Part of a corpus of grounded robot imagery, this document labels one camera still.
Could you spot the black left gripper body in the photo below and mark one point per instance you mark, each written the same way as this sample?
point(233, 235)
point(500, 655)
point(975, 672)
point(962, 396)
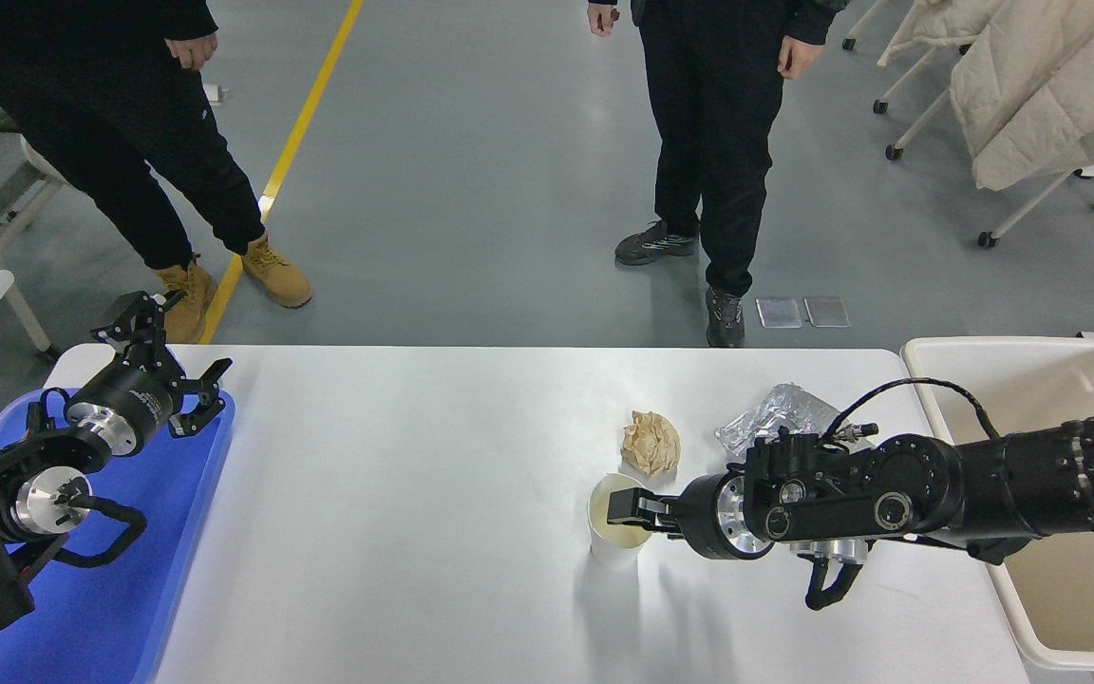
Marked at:
point(143, 399)

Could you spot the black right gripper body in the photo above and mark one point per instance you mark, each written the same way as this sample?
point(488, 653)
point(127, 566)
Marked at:
point(701, 518)

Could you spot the white paper cup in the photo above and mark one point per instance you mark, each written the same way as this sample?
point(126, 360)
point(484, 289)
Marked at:
point(615, 553)

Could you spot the tan paper ball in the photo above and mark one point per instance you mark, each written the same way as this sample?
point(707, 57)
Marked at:
point(650, 445)

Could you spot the silver foil tray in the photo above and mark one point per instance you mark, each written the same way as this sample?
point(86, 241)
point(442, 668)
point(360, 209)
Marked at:
point(775, 413)

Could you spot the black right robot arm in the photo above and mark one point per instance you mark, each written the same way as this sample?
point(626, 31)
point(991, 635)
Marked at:
point(1031, 484)

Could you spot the person's hand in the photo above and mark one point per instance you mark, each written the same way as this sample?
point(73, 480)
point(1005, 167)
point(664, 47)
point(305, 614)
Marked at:
point(192, 51)

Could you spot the person's left hand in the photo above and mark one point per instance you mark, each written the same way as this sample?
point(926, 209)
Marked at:
point(798, 57)

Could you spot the person's right hand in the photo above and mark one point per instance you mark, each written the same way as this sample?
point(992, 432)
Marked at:
point(603, 19)

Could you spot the blue plastic tray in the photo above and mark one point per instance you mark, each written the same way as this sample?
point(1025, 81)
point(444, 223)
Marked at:
point(129, 589)

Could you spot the silver floor plate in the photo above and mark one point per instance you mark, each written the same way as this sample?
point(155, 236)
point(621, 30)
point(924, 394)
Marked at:
point(826, 311)
point(779, 313)

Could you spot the person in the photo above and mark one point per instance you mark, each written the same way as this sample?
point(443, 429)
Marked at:
point(82, 95)
point(718, 114)

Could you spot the white power adapter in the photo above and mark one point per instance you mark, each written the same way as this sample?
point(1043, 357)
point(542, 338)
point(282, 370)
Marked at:
point(215, 93)

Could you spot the large pale plastic bin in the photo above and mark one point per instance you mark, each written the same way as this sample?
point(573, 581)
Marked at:
point(1060, 608)

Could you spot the small cream quilted coat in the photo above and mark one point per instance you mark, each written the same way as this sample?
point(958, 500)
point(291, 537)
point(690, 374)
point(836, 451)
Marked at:
point(936, 24)

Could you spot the large cream quilted coat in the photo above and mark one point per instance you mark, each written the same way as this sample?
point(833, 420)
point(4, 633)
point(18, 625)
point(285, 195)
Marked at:
point(1050, 85)

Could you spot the white frame caster chair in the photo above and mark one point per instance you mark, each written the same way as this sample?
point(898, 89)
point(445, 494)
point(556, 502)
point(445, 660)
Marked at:
point(986, 238)
point(879, 106)

